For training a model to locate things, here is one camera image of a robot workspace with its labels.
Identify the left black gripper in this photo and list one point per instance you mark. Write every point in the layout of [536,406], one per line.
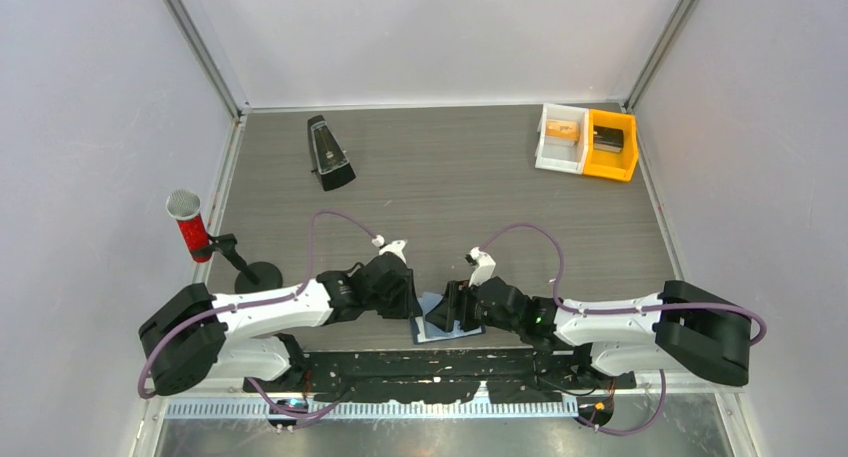
[408,305]

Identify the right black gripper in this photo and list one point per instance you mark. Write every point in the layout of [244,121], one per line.
[455,307]

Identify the blue leather card holder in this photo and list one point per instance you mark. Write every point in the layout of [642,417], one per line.
[424,332]

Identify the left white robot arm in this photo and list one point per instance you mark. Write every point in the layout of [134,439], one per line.
[198,337]

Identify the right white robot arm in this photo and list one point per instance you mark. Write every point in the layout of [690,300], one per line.
[680,327]

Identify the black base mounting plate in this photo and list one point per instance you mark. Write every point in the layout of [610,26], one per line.
[512,375]

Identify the red microphone with stand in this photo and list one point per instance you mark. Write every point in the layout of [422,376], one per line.
[184,206]

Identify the black metronome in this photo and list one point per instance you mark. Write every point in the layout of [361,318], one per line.
[329,161]

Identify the white plastic bin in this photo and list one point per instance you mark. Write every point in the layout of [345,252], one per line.
[560,158]

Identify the yellow plastic bin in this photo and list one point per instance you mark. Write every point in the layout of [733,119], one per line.
[608,165]

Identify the black box in bin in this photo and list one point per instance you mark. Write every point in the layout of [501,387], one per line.
[608,139]

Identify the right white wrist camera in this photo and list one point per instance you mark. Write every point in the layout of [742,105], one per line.
[483,266]

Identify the slotted aluminium rail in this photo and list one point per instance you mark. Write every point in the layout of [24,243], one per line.
[476,408]

